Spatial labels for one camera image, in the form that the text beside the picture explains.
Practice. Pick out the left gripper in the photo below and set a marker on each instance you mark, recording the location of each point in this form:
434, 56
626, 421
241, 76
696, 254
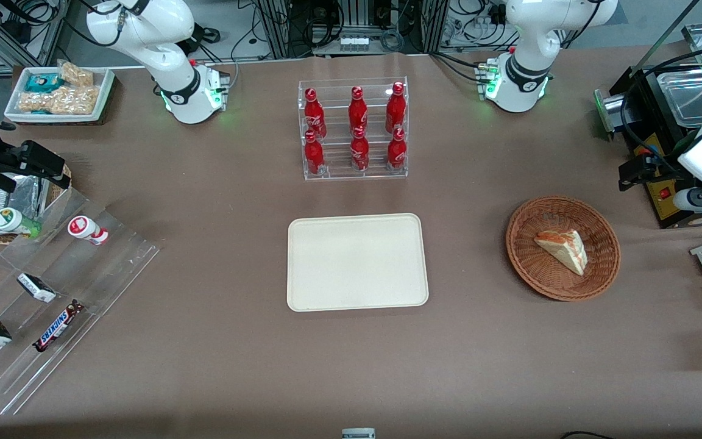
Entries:
662, 171

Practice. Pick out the triangular sandwich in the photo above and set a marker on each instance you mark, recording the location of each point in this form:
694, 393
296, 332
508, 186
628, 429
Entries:
564, 250

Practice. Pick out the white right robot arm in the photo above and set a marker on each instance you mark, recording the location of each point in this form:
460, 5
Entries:
168, 61

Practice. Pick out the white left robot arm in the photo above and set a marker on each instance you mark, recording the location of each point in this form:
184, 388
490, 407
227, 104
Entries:
524, 61

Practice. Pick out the small round wicker basket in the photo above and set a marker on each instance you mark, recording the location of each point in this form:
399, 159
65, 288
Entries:
55, 192

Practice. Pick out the white rectangular snack tray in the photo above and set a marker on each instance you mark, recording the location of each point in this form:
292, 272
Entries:
104, 91

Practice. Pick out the brown wicker basket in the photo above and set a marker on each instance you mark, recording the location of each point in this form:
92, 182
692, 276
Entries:
546, 277

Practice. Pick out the cream plastic tray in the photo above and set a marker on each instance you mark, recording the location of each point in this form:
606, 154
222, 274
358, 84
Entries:
357, 262

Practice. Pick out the silver foil packet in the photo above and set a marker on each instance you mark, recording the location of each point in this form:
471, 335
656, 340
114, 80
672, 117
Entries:
22, 198

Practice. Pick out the black food warmer appliance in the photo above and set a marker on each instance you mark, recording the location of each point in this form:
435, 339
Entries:
649, 116

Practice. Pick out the green white yogurt bottle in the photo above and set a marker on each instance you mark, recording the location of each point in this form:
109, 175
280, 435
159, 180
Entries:
8, 219

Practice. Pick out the large rice cracker packet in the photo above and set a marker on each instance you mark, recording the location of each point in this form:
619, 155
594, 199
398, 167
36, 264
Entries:
74, 100

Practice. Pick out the red white yogurt bottle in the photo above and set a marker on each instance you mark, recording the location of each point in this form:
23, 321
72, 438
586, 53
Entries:
83, 228

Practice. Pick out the teal snack packet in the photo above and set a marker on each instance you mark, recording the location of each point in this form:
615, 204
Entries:
43, 83

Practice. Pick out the steel food pan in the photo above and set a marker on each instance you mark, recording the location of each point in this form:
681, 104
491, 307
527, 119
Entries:
689, 97

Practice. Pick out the small rice cracker packet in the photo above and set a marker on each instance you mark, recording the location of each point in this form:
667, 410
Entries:
77, 74

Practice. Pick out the clear acrylic stepped display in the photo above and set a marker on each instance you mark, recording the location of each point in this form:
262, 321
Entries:
101, 274

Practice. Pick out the Snickers chocolate bar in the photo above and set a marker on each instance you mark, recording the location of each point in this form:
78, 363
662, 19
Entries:
58, 326

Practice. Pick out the red cola bottle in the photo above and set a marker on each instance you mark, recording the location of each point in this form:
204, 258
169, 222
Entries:
396, 151
313, 155
395, 108
313, 116
358, 110
359, 152

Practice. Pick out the clear acrylic bottle rack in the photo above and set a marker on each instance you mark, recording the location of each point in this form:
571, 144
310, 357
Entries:
336, 167

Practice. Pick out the white power strip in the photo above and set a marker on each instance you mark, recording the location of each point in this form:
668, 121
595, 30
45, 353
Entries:
354, 44

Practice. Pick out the small white grey box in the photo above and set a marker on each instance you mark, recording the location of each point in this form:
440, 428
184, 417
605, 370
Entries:
358, 434

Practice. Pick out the aluminium frame cabinet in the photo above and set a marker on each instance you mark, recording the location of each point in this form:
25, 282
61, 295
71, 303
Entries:
278, 27

